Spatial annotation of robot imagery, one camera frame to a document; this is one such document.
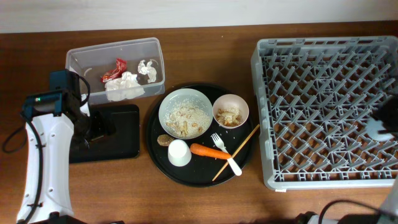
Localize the large white tissue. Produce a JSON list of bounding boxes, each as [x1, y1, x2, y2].
[[105, 72, 145, 101]]

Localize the red snack wrapper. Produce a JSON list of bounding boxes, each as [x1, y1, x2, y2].
[[100, 58, 127, 83]]

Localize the brown walnut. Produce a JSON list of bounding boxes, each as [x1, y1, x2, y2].
[[157, 134, 175, 147]]

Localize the small white tissue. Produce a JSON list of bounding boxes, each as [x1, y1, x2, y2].
[[137, 59, 157, 83]]

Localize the grey plate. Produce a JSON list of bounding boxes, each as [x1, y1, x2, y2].
[[158, 88, 213, 140]]

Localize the white cup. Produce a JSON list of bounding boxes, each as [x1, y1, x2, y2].
[[168, 139, 192, 167]]

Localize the orange carrot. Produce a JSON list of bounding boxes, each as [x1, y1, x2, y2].
[[190, 143, 231, 160]]

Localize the white plastic fork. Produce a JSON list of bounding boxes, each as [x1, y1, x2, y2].
[[210, 133, 243, 177]]

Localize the pink bowl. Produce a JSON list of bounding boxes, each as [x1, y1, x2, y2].
[[213, 94, 249, 129]]

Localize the food scraps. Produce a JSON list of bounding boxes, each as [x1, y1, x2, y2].
[[216, 106, 242, 127]]

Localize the light blue cup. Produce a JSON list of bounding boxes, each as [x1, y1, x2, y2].
[[365, 118, 394, 141]]

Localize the rice and peanut shells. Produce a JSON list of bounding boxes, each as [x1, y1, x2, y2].
[[164, 99, 211, 139]]

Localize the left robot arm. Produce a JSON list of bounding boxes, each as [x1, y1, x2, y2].
[[17, 70, 90, 223]]

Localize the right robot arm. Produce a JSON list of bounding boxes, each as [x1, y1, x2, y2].
[[294, 94, 397, 224]]

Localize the grey dishwasher rack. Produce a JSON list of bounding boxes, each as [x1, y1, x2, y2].
[[251, 36, 397, 191]]

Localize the black rectangular tray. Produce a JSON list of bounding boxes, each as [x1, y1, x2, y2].
[[69, 105, 140, 164]]

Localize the clear plastic bin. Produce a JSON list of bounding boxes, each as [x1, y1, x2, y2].
[[65, 37, 165, 105]]

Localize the round black serving tray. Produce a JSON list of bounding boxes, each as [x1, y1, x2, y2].
[[146, 102, 256, 187]]

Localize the wooden chopstick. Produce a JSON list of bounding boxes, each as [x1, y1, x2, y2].
[[212, 124, 260, 182]]

